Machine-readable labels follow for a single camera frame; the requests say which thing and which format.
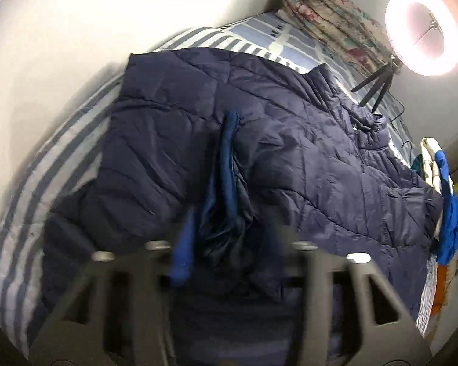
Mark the floral rolled quilt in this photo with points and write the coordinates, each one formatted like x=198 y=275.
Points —
x=328 y=19

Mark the orange covered bench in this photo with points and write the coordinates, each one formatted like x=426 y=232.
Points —
x=438 y=289

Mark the blue garment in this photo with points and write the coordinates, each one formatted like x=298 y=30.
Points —
x=452 y=217

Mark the navy puffer jacket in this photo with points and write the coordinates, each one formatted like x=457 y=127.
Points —
x=290 y=152

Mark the teal garment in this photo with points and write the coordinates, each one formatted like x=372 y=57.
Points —
x=417 y=164

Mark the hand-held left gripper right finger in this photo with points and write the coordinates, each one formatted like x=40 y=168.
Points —
x=316 y=274

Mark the black tripod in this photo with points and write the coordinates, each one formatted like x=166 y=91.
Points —
x=381 y=82

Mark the striped bed quilt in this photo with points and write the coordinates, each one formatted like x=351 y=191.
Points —
x=61 y=152

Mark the white patterned cloth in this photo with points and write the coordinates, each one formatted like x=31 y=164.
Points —
x=429 y=160

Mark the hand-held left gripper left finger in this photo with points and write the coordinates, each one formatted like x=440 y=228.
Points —
x=181 y=253

